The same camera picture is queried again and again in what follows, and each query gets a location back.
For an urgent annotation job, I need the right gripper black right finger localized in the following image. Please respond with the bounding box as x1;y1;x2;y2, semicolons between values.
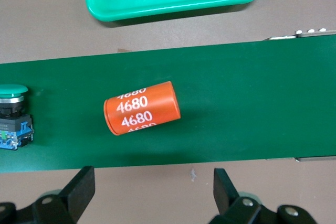
208;168;316;224

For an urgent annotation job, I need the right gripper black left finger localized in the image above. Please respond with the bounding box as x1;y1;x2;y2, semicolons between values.
0;166;96;224

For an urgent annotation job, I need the green mushroom push button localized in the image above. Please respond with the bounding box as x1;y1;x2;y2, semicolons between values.
0;84;35;151

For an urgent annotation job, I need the orange cylinder printed 4680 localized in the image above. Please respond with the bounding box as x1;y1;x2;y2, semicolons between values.
103;80;182;136

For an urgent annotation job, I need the green belt conveyor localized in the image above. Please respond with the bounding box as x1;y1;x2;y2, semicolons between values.
0;28;336;174

